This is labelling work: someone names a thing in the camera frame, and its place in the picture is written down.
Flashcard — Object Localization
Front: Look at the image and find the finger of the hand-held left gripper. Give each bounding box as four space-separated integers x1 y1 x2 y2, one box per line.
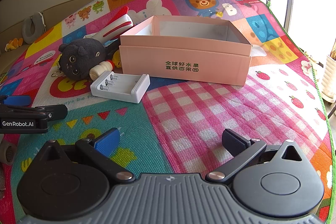
0 105 68 121
0 95 31 107

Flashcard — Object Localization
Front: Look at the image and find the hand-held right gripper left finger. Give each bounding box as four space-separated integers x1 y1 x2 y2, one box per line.
43 128 133 184

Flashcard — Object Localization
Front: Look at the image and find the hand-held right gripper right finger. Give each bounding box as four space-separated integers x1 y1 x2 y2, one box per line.
205 129 303 185

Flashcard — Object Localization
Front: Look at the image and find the white battery holder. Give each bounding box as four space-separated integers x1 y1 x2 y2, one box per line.
90 70 151 104

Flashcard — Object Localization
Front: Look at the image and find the black cat plush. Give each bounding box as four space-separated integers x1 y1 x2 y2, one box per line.
51 39 106 80

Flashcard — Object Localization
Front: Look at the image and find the small white bottle toy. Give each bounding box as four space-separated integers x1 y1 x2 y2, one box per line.
89 60 115 78

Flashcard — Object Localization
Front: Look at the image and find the yellow ribbed toy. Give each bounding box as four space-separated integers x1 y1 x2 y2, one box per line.
112 51 123 69

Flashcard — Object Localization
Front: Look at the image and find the pink cardboard box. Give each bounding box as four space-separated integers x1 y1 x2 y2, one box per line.
119 15 253 86

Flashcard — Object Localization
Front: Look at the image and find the red white plush toy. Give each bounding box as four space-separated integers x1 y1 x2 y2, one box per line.
98 6 134 44

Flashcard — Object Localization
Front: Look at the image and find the colourful cartoon play mat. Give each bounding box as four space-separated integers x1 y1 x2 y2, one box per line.
0 0 336 224

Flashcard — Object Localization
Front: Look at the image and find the orange yellow plush toy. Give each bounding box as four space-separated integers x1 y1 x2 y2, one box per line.
5 38 25 52

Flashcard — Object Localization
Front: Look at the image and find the grey neck pillow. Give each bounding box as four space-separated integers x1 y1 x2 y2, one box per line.
22 12 46 44

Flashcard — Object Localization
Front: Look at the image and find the white plant pot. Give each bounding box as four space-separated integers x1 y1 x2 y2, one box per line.
322 43 336 105

